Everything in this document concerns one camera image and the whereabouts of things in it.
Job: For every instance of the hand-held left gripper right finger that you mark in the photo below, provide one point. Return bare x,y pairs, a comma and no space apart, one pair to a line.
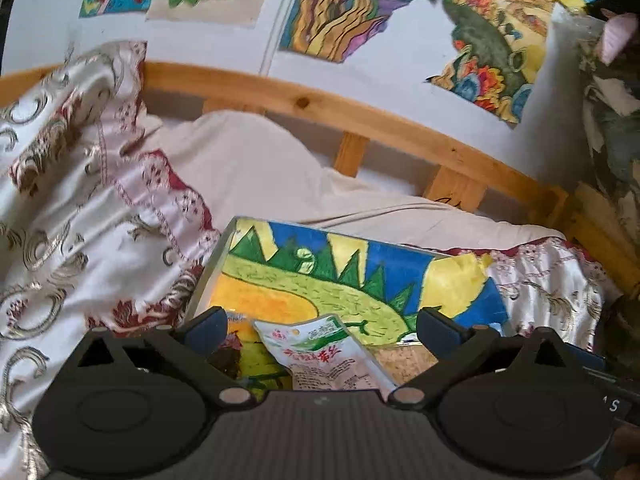
440,334

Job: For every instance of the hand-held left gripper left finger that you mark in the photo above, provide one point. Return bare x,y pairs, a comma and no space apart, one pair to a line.
207,331

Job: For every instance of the clear rice crisp packet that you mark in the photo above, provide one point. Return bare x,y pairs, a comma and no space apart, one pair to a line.
405,362

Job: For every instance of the colourful painted tray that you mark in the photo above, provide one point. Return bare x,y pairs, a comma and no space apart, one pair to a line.
200,285

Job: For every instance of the white pink green packet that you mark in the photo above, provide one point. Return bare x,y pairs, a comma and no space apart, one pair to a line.
325,355

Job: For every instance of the brown hanging cloth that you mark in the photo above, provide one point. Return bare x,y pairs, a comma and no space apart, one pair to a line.
620,325

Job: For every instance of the cream pillow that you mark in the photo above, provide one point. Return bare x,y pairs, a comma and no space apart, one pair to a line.
250,170

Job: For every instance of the printed satin blanket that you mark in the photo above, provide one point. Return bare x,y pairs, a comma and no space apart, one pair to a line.
75,210

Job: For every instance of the floral cloth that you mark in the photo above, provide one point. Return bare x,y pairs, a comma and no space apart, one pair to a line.
615,125

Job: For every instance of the wooden bed frame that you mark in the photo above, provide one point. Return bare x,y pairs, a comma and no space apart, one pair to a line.
300,97

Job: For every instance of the colourful bird wall drawing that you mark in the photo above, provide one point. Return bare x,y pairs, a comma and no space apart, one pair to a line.
490,45

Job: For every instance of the white wall pipe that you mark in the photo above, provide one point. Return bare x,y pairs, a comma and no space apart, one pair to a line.
280,25

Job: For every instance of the torn striped wall drawing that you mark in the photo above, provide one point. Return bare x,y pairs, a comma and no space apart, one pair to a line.
345,10

